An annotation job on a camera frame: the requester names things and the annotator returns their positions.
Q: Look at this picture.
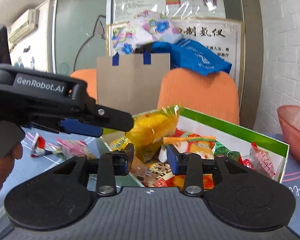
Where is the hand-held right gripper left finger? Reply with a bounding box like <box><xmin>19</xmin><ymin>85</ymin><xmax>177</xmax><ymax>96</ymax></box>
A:
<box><xmin>52</xmin><ymin>144</ymin><xmax>135</xmax><ymax>197</ymax></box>

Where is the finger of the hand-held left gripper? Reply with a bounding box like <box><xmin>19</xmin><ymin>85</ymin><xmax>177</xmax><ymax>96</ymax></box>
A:
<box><xmin>70</xmin><ymin>83</ymin><xmax>135</xmax><ymax>132</ymax></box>
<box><xmin>32</xmin><ymin>119</ymin><xmax>103</xmax><ymax>138</ymax></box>

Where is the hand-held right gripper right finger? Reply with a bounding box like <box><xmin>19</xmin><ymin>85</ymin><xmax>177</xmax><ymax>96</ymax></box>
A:
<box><xmin>166</xmin><ymin>145</ymin><xmax>278</xmax><ymax>197</ymax></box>

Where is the pile of mixed snacks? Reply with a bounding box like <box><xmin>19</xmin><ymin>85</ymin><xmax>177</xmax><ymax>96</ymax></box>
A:
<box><xmin>109</xmin><ymin>129</ymin><xmax>277</xmax><ymax>188</ymax></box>

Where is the yellow snack packet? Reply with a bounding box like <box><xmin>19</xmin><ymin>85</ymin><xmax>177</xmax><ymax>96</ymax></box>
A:
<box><xmin>126</xmin><ymin>104</ymin><xmax>182</xmax><ymax>153</ymax></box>

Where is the green cardboard box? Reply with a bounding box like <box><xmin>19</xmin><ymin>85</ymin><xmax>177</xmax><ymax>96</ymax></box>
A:
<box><xmin>100</xmin><ymin>106</ymin><xmax>290</xmax><ymax>188</ymax></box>

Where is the person's left hand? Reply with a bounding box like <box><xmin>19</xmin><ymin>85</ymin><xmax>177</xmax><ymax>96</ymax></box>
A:
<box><xmin>0</xmin><ymin>144</ymin><xmax>24</xmax><ymax>197</ymax></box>

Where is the pink snack packet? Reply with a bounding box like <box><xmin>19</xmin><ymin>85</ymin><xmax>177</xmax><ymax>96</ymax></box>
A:
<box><xmin>55</xmin><ymin>137</ymin><xmax>97</xmax><ymax>160</ymax></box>

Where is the brown paper bag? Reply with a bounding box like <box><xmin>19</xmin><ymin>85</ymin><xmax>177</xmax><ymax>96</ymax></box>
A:
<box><xmin>96</xmin><ymin>50</ymin><xmax>171</xmax><ymax>117</ymax></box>

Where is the orange chair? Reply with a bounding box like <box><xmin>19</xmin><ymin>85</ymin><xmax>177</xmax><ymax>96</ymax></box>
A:
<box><xmin>70</xmin><ymin>69</ymin><xmax>98</xmax><ymax>103</ymax></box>
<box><xmin>157</xmin><ymin>68</ymin><xmax>240</xmax><ymax>125</ymax></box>

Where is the small red and white packet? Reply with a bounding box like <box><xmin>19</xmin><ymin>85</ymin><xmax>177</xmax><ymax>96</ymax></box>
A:
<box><xmin>30</xmin><ymin>133</ymin><xmax>53</xmax><ymax>158</ymax></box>

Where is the white air conditioner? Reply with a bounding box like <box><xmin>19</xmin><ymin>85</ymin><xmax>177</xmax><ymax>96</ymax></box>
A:
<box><xmin>7</xmin><ymin>9</ymin><xmax>40</xmax><ymax>44</ymax></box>

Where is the floral fabric bag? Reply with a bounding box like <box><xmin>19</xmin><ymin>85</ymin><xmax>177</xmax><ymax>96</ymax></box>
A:
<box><xmin>111</xmin><ymin>9</ymin><xmax>183</xmax><ymax>55</ymax></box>

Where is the blue plastic bag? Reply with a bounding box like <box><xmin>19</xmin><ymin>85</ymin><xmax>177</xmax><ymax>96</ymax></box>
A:
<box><xmin>150</xmin><ymin>39</ymin><xmax>232</xmax><ymax>77</ymax></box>

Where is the pink glass bowl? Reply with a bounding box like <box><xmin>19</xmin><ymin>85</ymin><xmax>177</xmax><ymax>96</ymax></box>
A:
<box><xmin>277</xmin><ymin>105</ymin><xmax>300</xmax><ymax>169</ymax></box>

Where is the blue-grey tablecloth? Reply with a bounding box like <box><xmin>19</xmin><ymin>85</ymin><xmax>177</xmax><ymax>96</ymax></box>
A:
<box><xmin>0</xmin><ymin>126</ymin><xmax>300</xmax><ymax>233</ymax></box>

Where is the blue cartoon wall sticker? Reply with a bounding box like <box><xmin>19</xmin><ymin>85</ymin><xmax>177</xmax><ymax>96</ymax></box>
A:
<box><xmin>16</xmin><ymin>54</ymin><xmax>36</xmax><ymax>70</ymax></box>

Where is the framed wall poster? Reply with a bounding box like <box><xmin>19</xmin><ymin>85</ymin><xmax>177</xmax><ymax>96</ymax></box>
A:
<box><xmin>105</xmin><ymin>18</ymin><xmax>245</xmax><ymax>85</ymax></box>

